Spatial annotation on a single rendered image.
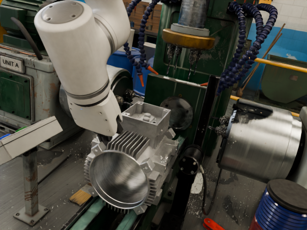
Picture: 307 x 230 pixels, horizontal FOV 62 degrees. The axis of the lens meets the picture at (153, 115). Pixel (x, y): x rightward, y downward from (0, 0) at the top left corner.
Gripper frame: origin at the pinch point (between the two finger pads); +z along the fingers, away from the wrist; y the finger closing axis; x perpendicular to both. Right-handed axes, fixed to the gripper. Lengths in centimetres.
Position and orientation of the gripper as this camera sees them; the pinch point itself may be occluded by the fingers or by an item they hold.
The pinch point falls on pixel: (105, 135)
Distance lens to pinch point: 62.3
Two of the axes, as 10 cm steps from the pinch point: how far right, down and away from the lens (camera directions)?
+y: 9.2, 2.7, -2.7
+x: 3.8, -7.3, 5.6
